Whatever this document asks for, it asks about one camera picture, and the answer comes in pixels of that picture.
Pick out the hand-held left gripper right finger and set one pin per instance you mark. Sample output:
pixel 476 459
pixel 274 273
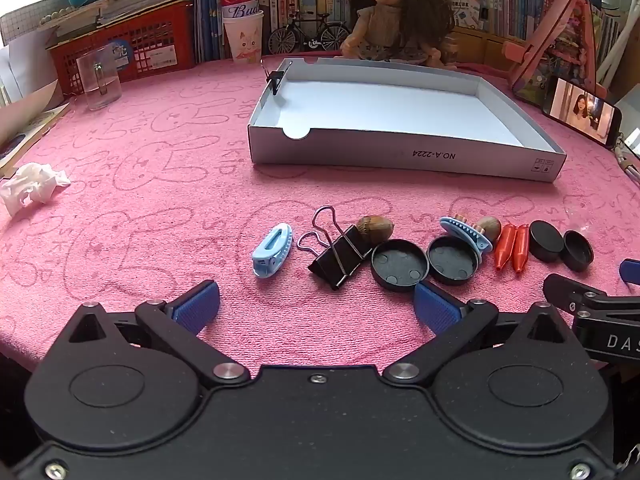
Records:
pixel 435 310

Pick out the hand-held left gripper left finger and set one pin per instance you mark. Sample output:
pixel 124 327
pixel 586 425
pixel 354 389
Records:
pixel 197 307

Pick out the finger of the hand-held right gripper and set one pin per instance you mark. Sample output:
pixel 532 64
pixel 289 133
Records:
pixel 565 292
pixel 631 270

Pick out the thick black round cap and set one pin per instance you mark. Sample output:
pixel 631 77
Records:
pixel 577 252
pixel 546 240

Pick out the black round lid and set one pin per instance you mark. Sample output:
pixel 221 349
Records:
pixel 400 265
pixel 452 260

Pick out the orange pointed plastic peg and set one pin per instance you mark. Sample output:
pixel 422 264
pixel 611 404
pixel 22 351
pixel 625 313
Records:
pixel 505 247
pixel 521 250

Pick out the blue hair clip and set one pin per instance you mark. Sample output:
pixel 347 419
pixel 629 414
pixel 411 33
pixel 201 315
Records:
pixel 467 232
pixel 270 252

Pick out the brown nut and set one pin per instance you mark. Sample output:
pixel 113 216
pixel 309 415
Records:
pixel 375 227
pixel 491 227

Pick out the large black binder clip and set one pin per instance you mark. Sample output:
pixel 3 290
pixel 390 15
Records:
pixel 340 257

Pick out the white cardboard box lid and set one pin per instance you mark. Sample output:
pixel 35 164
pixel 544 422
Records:
pixel 375 110

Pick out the pink rabbit print towel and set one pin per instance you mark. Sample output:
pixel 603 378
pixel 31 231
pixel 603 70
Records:
pixel 150 210

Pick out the black smartphone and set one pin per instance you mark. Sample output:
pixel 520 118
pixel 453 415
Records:
pixel 580 110

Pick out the crumpled white tissue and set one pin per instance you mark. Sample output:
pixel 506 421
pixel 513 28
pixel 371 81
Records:
pixel 30 185

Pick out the flat paperback book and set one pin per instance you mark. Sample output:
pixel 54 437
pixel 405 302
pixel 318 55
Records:
pixel 30 147

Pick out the pink triangular toy house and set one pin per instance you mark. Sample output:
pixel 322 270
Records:
pixel 570 45

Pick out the small black binder clip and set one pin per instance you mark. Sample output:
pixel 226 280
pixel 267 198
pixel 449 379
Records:
pixel 274 80

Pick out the clear glass mug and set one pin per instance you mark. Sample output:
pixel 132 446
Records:
pixel 100 80

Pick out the brown cardboard box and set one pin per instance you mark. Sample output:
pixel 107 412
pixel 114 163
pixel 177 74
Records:
pixel 485 47

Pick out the brown paper sheet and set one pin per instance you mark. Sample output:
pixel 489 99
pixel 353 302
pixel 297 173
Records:
pixel 25 115

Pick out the large red plastic basket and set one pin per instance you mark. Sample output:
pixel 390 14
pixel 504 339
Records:
pixel 150 45

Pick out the white paper cup cat print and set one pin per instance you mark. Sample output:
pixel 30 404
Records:
pixel 243 40

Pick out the black miniature bicycle model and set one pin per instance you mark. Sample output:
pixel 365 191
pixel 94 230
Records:
pixel 283 40

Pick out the doll with brown curly hair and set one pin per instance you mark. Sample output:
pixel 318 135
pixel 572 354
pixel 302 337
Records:
pixel 395 20

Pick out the white paper sheets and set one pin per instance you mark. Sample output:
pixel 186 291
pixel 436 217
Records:
pixel 20 70

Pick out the white printed carton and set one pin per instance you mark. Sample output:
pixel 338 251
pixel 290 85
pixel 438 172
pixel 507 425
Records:
pixel 467 7

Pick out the white grid board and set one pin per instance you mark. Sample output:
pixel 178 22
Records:
pixel 20 25

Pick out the white plastic pipe frame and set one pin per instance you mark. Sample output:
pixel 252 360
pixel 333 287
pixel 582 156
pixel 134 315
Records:
pixel 620 35

